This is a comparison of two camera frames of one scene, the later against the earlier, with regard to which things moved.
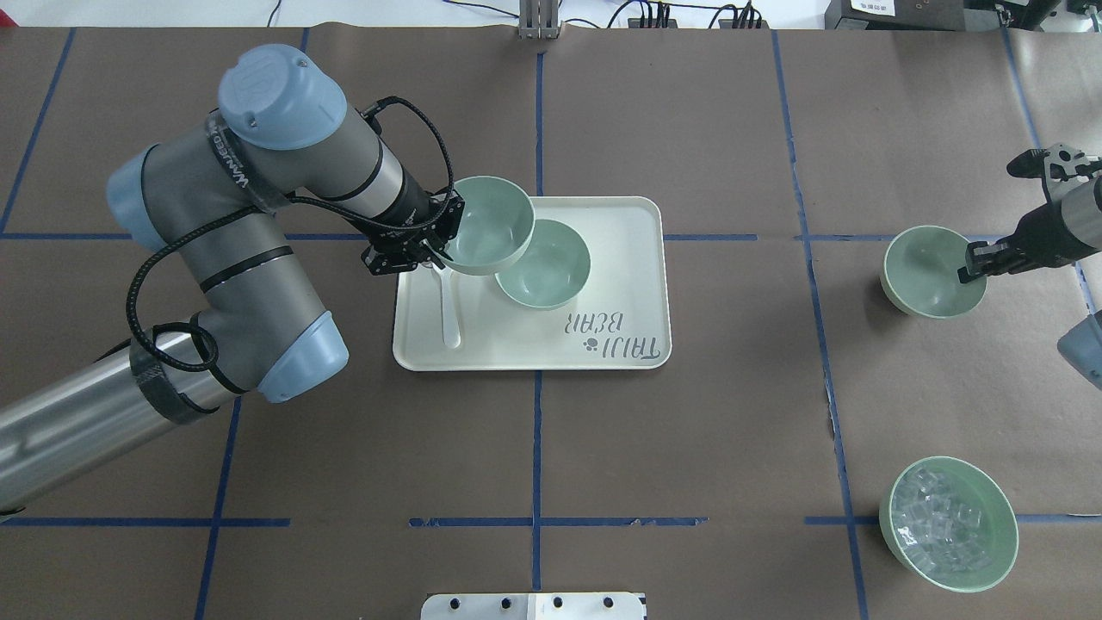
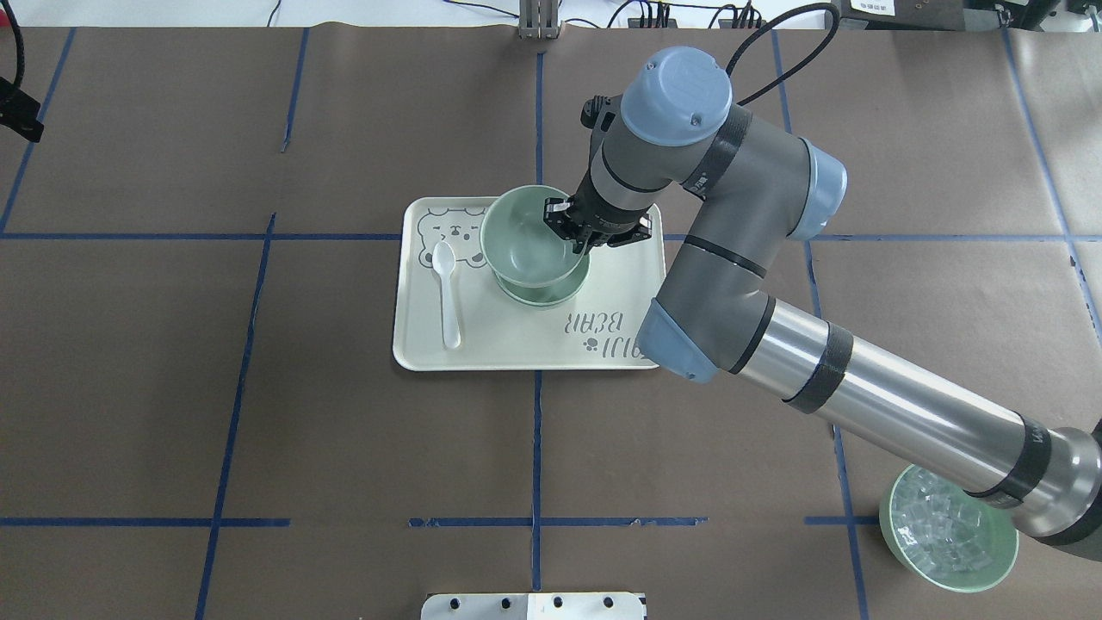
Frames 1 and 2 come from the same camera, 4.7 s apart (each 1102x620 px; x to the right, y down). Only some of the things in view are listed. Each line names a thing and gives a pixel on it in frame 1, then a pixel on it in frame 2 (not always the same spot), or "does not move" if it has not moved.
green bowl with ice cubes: x=950 y=523 does not move
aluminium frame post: x=538 y=19 does not move
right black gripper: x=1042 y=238 → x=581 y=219
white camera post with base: x=534 y=606 does not move
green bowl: x=496 y=226 → x=546 y=294
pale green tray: x=621 y=319 does not move
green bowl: x=919 y=273 → x=521 y=244
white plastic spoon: x=451 y=325 does not move
